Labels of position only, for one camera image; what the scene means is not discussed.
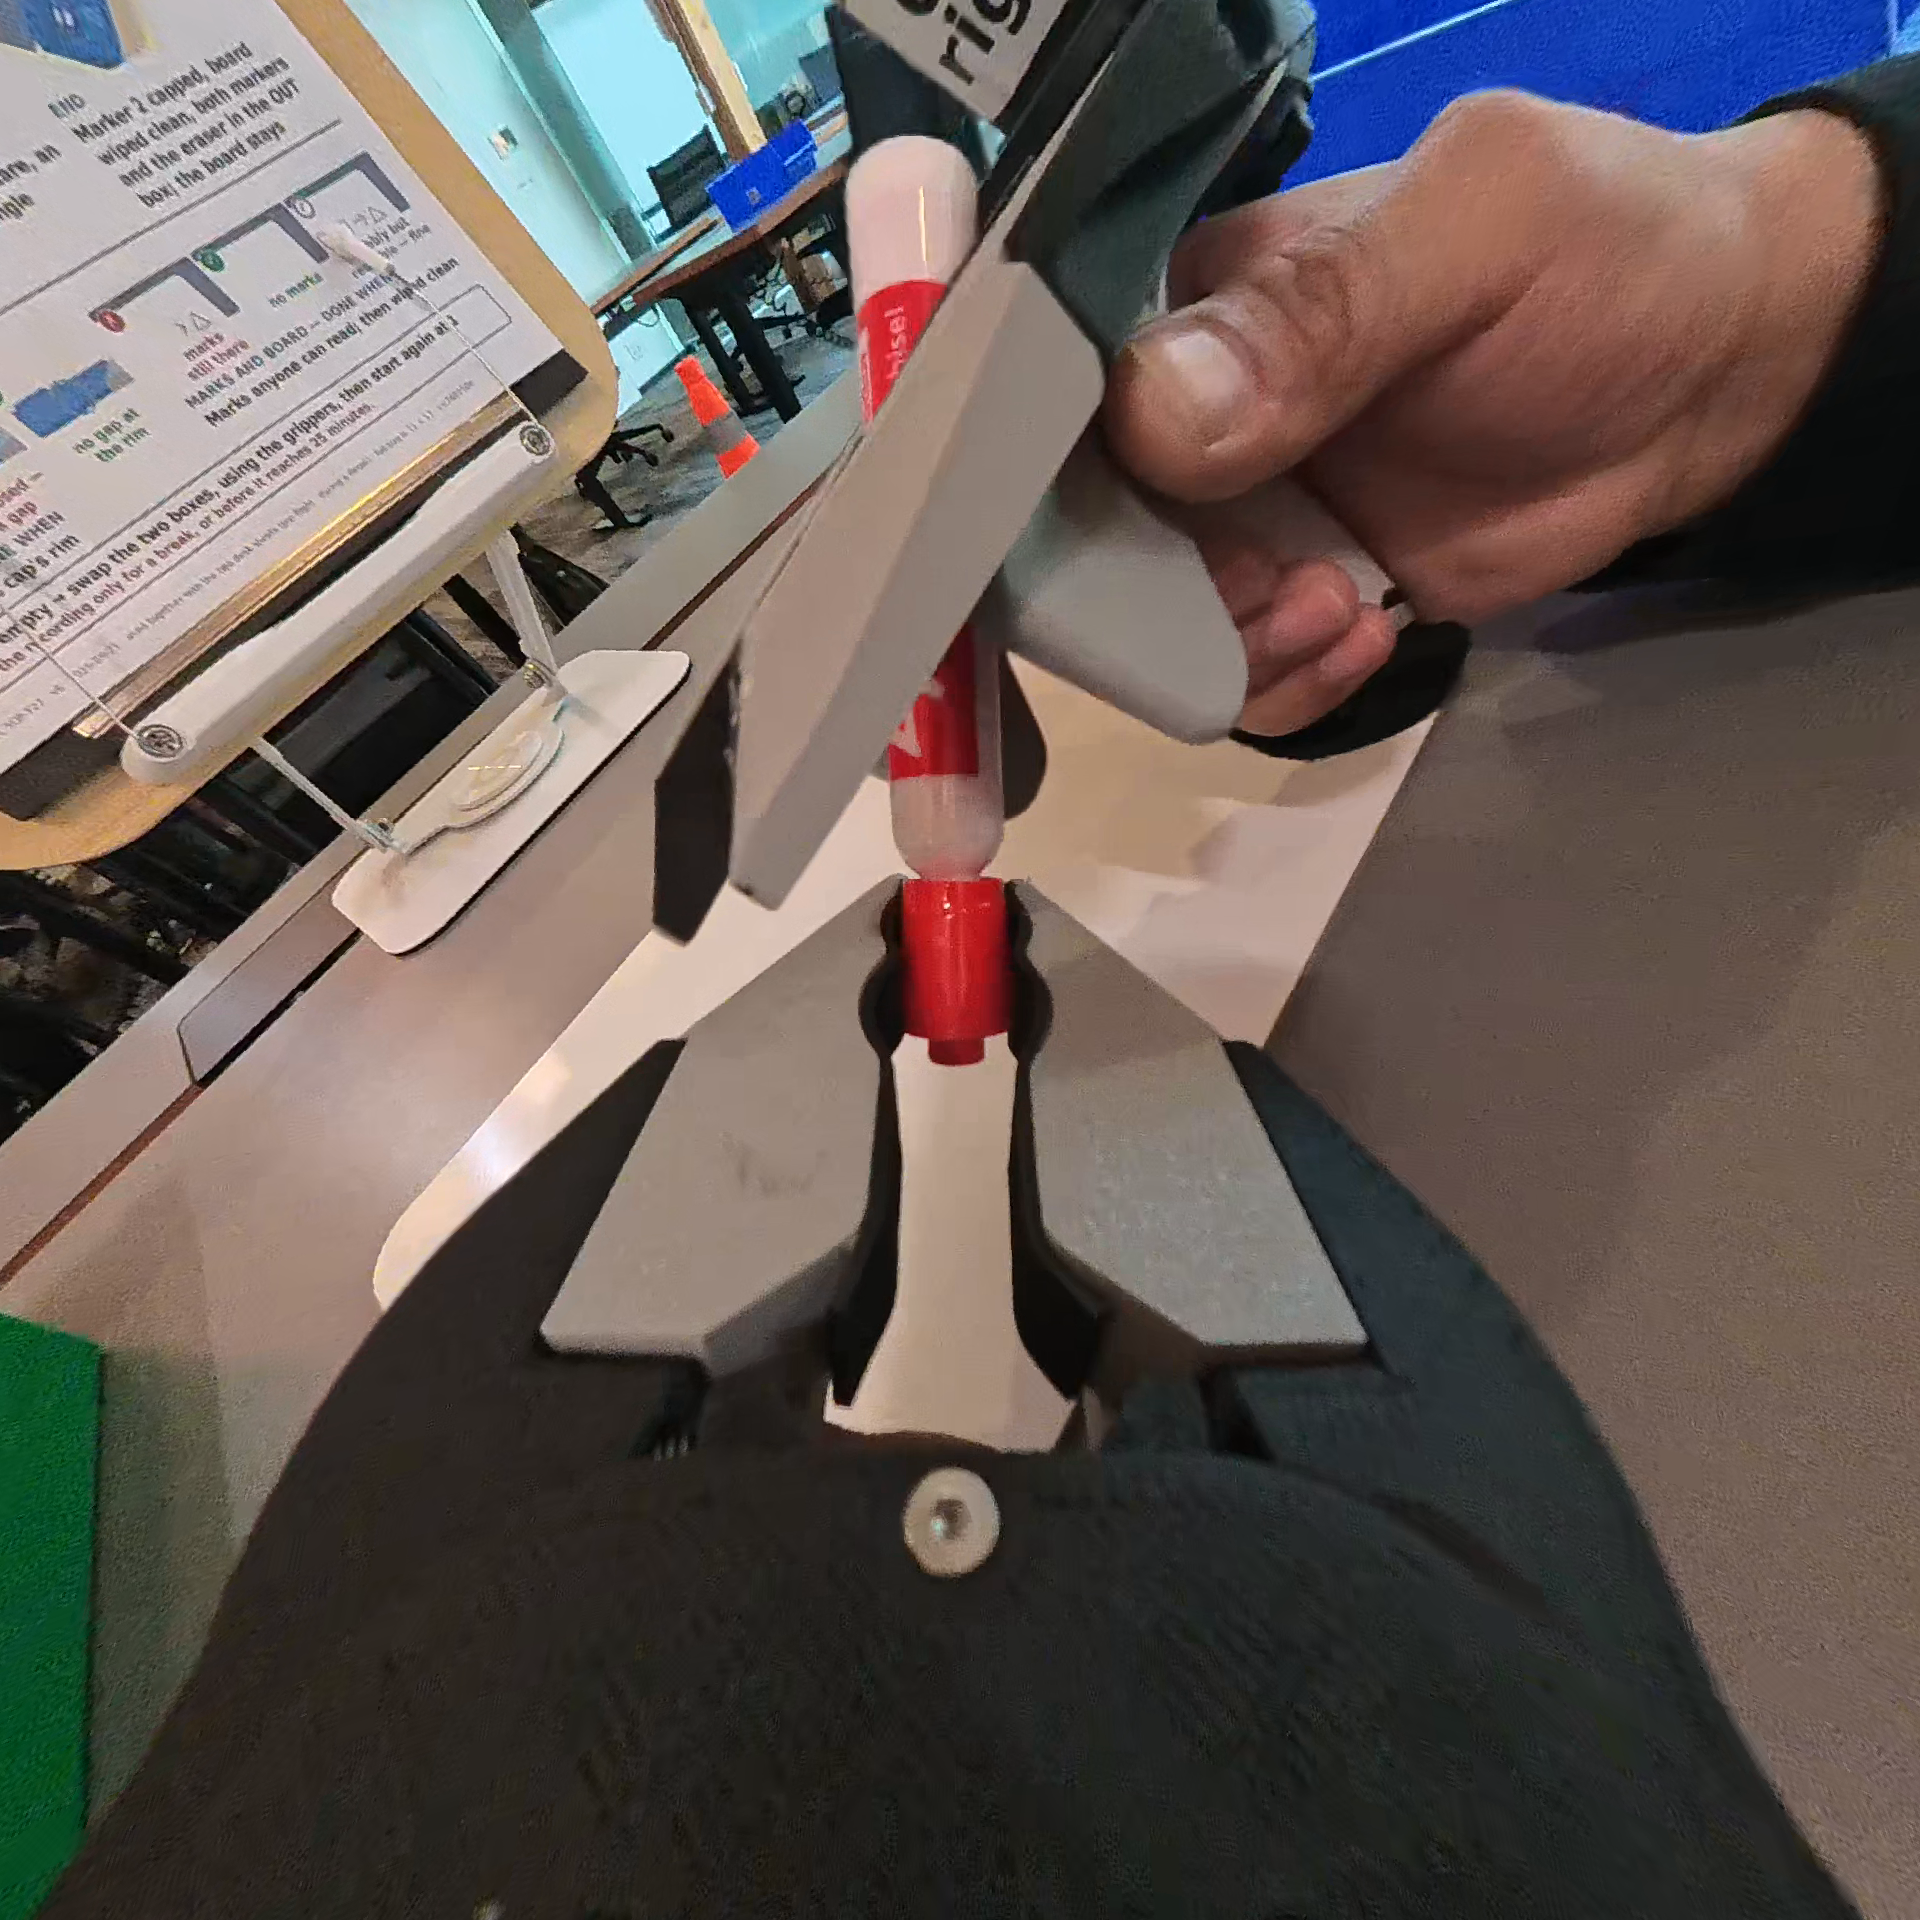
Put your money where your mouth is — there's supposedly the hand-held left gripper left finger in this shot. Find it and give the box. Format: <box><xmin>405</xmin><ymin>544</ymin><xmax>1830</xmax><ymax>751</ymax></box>
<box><xmin>538</xmin><ymin>879</ymin><xmax>904</xmax><ymax>1412</ymax></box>

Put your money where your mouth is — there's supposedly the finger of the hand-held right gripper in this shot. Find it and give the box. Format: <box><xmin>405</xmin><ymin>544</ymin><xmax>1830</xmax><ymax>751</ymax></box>
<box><xmin>725</xmin><ymin>252</ymin><xmax>1116</xmax><ymax>912</ymax></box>
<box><xmin>651</xmin><ymin>659</ymin><xmax>752</xmax><ymax>946</ymax></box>

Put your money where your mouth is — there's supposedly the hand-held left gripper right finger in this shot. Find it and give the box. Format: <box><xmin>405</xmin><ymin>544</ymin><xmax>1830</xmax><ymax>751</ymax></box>
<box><xmin>1010</xmin><ymin>879</ymin><xmax>1373</xmax><ymax>1401</ymax></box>

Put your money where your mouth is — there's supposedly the red dry erase marker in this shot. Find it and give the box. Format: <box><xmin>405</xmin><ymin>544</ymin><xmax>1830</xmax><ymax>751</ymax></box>
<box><xmin>846</xmin><ymin>135</ymin><xmax>1012</xmax><ymax>886</ymax></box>

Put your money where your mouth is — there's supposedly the red marker cap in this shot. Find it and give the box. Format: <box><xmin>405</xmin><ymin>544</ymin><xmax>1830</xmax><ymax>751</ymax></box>
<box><xmin>900</xmin><ymin>879</ymin><xmax>1018</xmax><ymax>1066</ymax></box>

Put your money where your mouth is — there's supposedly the white whiteboard sheet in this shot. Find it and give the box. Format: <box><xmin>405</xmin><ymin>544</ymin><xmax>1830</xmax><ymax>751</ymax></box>
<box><xmin>371</xmin><ymin>644</ymin><xmax>1426</xmax><ymax>1453</ymax></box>

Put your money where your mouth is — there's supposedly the person's right hand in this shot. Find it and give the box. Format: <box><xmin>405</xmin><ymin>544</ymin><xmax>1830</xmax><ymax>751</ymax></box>
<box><xmin>1102</xmin><ymin>87</ymin><xmax>1886</xmax><ymax>741</ymax></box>

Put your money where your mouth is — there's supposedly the orange traffic cone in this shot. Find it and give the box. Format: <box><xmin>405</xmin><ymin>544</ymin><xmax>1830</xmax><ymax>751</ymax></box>
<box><xmin>672</xmin><ymin>356</ymin><xmax>765</xmax><ymax>481</ymax></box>

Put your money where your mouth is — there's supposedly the blue storage bin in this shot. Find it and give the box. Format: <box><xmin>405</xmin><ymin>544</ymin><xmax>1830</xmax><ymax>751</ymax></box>
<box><xmin>704</xmin><ymin>121</ymin><xmax>820</xmax><ymax>227</ymax></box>

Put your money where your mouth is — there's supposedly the wooden desk with black legs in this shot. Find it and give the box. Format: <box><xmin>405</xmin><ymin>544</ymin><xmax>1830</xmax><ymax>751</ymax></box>
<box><xmin>592</xmin><ymin>149</ymin><xmax>857</xmax><ymax>425</ymax></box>

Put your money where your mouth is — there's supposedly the blue plastic bin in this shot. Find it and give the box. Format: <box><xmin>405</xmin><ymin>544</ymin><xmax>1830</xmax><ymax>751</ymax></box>
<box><xmin>1288</xmin><ymin>0</ymin><xmax>1892</xmax><ymax>151</ymax></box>

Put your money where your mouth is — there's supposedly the instruction sign board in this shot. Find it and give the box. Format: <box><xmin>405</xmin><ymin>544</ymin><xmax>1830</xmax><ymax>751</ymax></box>
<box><xmin>0</xmin><ymin>0</ymin><xmax>620</xmax><ymax>870</ymax></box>

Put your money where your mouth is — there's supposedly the green plastic bin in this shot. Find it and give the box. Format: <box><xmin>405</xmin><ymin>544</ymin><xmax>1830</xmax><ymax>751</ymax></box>
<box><xmin>0</xmin><ymin>1312</ymin><xmax>107</xmax><ymax>1920</ymax></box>

